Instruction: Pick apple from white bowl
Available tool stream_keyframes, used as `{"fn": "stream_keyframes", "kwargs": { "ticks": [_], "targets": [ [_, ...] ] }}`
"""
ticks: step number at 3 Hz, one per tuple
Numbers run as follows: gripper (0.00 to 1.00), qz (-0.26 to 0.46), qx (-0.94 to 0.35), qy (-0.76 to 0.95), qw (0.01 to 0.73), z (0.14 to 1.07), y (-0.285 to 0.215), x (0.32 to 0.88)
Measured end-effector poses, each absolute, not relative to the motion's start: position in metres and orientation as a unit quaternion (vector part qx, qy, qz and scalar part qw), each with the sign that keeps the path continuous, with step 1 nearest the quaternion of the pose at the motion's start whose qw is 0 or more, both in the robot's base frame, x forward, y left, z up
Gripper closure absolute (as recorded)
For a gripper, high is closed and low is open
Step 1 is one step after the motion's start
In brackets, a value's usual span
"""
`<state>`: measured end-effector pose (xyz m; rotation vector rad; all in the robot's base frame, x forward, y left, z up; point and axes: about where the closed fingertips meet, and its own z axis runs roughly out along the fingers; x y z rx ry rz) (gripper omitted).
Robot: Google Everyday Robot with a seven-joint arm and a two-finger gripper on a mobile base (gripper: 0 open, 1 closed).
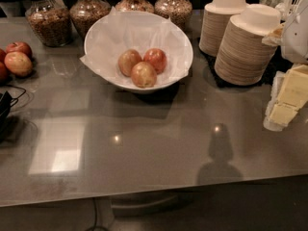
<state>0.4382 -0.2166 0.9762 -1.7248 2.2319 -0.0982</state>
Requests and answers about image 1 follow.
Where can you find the right red apple in bowl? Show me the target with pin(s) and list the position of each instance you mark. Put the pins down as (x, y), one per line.
(157, 58)

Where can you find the far left glass cereal jar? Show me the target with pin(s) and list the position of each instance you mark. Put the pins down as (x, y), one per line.
(50, 21)

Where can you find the stack of paper bowls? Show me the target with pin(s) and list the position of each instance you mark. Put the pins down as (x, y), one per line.
(242, 57)
(215, 19)

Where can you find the rear stack of paper bowls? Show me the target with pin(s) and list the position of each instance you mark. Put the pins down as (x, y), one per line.
(215, 19)

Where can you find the yellowish apple on table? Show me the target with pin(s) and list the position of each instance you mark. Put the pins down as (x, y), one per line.
(19, 64)

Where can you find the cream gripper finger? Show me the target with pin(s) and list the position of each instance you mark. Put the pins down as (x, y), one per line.
(292, 96)

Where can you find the lower red apple left edge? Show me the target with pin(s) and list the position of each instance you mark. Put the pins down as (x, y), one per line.
(4, 73)

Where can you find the white bowl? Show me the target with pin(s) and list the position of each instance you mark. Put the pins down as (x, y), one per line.
(138, 48)

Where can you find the top red apple on table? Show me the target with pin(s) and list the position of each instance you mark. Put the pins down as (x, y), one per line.
(20, 46)

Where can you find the white paper liner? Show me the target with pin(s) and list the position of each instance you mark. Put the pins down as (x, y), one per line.
(109, 42)

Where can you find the dark red apple left edge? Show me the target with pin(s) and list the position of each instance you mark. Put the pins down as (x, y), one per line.
(2, 55)

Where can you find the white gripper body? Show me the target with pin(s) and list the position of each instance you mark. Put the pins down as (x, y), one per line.
(296, 38)

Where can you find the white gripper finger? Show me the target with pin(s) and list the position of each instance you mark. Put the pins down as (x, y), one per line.
(275, 89)

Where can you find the black device at left edge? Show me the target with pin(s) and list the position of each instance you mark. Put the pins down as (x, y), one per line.
(5, 108)

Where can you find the glass cereal jar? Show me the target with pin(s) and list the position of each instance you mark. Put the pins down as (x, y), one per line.
(84, 13)
(135, 5)
(50, 21)
(178, 11)

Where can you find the front stack of paper bowls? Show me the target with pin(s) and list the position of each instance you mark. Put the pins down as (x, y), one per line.
(242, 57)

